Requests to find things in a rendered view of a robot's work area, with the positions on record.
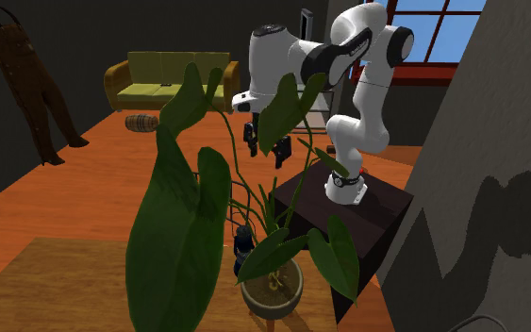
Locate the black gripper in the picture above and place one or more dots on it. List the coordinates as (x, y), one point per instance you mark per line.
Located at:
(255, 120)

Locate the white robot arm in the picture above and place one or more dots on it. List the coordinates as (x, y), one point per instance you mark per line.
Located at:
(366, 133)

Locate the grey metal side table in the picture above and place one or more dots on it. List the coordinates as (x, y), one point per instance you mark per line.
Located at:
(319, 103)

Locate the dark blue lantern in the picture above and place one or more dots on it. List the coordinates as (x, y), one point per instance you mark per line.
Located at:
(243, 246)

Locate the small wooden barrel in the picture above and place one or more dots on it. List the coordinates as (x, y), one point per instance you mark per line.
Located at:
(142, 122)

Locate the grey upright panel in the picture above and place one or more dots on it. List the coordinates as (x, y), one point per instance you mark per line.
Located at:
(306, 23)

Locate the olive green sofa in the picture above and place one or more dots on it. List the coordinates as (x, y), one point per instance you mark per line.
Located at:
(145, 91)

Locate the dark robot stand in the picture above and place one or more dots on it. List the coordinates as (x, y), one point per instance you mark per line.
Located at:
(375, 225)

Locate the large green potted plant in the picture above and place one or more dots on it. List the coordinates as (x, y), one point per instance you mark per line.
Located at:
(177, 248)

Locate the red framed window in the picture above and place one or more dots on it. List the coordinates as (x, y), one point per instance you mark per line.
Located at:
(435, 36)

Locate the brown hanging overalls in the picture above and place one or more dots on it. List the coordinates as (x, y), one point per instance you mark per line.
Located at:
(30, 82)

